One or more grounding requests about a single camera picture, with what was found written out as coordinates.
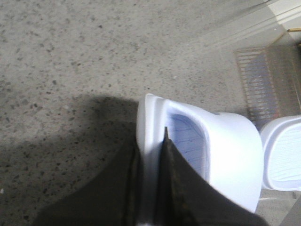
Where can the patterned floor mat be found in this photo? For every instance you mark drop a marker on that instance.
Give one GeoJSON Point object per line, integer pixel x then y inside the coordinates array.
{"type": "Point", "coordinates": [271, 79]}

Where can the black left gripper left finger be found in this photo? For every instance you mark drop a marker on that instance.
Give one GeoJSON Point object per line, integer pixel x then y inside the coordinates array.
{"type": "Point", "coordinates": [110, 199]}

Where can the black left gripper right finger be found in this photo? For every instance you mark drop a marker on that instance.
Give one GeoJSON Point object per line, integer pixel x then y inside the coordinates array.
{"type": "Point", "coordinates": [184, 198]}

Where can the light blue slipper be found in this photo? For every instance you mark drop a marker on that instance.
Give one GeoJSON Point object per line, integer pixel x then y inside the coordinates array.
{"type": "Point", "coordinates": [281, 140]}
{"type": "Point", "coordinates": [225, 149]}

